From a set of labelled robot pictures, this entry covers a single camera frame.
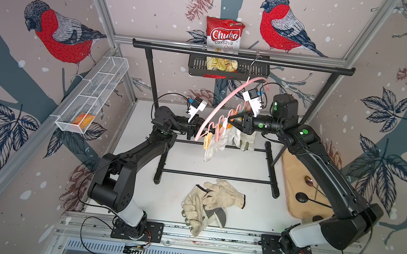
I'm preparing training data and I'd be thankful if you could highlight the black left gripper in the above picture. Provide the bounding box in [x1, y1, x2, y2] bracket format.
[167, 115, 218, 147]

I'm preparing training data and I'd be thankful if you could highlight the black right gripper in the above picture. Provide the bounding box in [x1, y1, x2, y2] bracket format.
[223, 107, 285, 142]

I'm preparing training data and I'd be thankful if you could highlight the pink clip hanger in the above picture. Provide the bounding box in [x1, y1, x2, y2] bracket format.
[193, 49, 274, 150]

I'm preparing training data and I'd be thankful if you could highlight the knit glove yellow cuff bottom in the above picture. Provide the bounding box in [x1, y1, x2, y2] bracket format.
[203, 130, 229, 162]

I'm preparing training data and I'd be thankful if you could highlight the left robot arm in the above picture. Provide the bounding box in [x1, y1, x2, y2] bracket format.
[87, 106, 204, 231]

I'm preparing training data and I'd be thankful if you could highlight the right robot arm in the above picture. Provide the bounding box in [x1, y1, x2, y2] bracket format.
[228, 94, 383, 254]

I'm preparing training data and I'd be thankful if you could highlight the yellow clothespin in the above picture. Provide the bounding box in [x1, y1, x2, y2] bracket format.
[203, 132, 214, 150]

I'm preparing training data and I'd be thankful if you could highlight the beige cloth mat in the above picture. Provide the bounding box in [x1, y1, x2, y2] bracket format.
[282, 150, 333, 220]

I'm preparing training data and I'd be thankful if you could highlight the copper spoon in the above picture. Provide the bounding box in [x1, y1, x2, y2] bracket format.
[304, 176, 322, 193]

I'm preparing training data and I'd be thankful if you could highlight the beige glove middle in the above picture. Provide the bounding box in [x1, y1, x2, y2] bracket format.
[181, 185, 227, 238]

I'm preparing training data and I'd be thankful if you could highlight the red cassava chips bag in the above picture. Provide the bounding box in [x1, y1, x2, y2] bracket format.
[200, 16, 247, 74]

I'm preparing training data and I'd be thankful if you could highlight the black garment rack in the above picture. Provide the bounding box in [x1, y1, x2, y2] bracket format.
[114, 39, 357, 208]

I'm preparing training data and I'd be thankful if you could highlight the dark metal spoon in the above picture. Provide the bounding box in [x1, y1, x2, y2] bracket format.
[295, 192, 332, 209]

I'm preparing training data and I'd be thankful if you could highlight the orange snack packet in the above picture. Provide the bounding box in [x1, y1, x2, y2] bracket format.
[71, 113, 95, 129]

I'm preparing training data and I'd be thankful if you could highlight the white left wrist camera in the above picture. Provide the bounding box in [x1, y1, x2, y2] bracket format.
[188, 97, 208, 123]

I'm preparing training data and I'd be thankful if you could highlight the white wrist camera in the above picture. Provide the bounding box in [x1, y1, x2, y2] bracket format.
[243, 88, 263, 117]
[188, 97, 208, 123]

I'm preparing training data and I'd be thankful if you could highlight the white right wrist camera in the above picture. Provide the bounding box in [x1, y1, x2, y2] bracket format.
[243, 88, 263, 117]

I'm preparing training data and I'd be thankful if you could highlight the black wall basket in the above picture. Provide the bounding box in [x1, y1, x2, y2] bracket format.
[188, 54, 270, 81]

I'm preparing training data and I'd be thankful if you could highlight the white wire mesh shelf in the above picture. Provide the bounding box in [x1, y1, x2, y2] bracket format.
[55, 56, 129, 135]

